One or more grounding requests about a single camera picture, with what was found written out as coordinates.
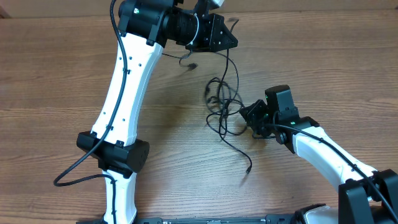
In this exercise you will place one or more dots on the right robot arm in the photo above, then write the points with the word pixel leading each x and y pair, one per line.
pixel 365 195

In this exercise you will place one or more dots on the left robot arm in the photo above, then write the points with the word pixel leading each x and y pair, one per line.
pixel 143 31

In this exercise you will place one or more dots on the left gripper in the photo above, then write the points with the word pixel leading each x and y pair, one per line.
pixel 216 28

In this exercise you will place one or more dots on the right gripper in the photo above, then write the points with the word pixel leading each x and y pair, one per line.
pixel 250 118

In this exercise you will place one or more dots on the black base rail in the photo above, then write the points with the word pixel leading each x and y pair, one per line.
pixel 211 221

